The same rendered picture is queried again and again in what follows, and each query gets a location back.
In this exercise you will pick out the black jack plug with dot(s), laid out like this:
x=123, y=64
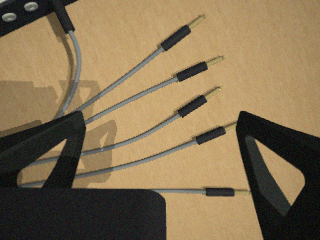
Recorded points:
x=181, y=33
x=62, y=15
x=214, y=133
x=226, y=192
x=194, y=70
x=197, y=103

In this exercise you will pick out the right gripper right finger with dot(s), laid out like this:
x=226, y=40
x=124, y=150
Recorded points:
x=302, y=150

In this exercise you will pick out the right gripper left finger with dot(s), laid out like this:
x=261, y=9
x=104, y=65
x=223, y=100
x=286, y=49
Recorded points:
x=18, y=150

